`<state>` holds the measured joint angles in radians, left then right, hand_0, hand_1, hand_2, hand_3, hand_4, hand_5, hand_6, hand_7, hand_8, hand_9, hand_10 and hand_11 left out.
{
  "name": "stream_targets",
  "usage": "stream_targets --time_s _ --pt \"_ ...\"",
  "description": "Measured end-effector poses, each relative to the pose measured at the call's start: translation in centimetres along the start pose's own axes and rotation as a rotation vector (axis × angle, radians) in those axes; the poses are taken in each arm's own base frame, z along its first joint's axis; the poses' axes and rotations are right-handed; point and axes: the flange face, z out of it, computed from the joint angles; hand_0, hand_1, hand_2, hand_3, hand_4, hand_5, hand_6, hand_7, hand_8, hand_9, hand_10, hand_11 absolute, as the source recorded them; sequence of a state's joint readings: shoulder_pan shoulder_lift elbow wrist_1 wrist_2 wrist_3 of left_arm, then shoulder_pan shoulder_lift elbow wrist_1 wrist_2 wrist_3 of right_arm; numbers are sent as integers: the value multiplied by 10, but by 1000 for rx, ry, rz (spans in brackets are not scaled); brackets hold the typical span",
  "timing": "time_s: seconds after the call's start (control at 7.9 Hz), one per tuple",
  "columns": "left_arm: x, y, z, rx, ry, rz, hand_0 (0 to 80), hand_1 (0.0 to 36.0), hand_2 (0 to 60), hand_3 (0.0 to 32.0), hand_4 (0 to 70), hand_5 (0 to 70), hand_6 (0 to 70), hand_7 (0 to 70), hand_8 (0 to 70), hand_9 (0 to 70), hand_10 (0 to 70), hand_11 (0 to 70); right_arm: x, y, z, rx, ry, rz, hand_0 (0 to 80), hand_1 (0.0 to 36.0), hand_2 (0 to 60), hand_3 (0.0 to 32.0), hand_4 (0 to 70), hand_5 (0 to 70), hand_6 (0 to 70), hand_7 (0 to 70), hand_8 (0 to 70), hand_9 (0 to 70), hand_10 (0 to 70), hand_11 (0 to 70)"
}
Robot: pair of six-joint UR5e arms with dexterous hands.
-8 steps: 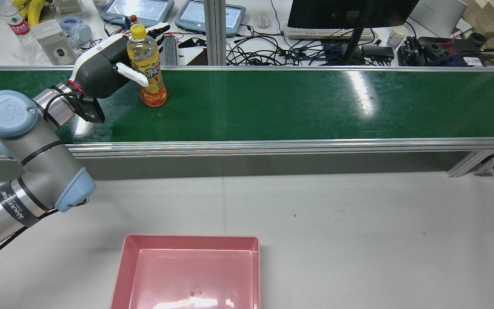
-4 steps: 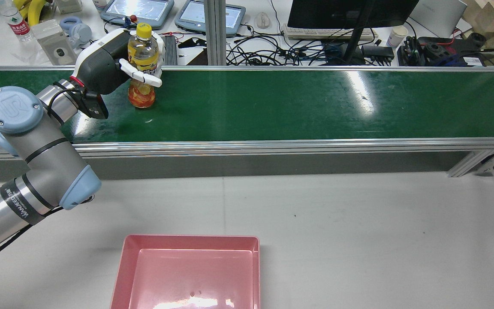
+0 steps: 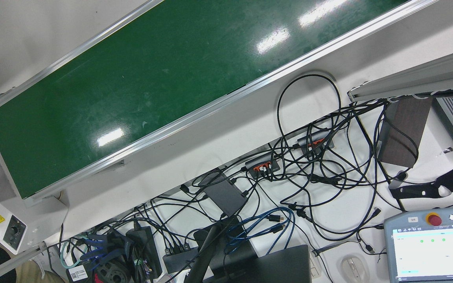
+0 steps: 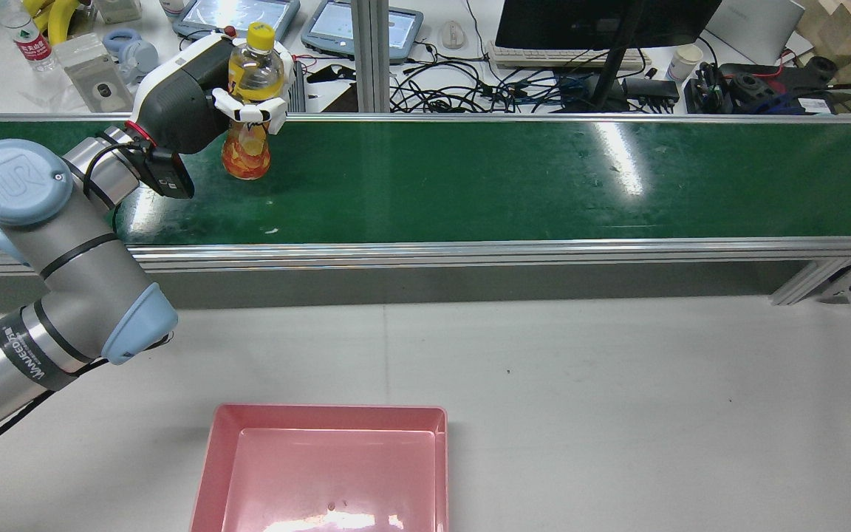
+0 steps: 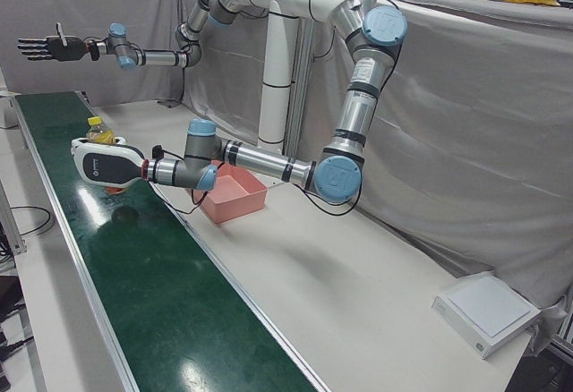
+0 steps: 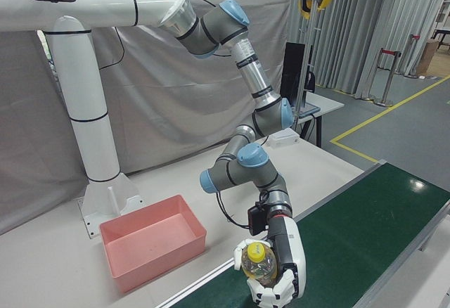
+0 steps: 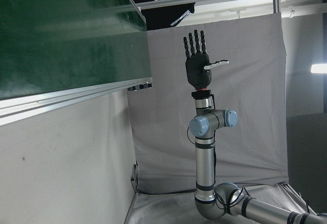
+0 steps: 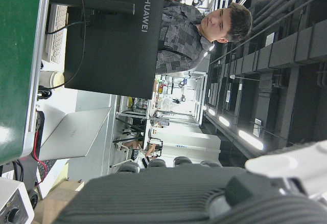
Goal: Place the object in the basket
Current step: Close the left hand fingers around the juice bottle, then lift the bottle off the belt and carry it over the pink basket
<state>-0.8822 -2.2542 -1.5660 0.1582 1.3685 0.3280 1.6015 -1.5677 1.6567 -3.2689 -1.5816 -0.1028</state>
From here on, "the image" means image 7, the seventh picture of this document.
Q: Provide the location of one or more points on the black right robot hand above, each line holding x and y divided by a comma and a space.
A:
198, 73

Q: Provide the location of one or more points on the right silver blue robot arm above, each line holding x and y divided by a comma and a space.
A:
204, 157

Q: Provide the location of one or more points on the person in black shirt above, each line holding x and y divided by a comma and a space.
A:
163, 11

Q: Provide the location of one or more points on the grey fabric curtain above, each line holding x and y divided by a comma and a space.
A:
166, 208
255, 132

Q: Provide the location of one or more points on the green conveyor belt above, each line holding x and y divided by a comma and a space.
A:
64, 42

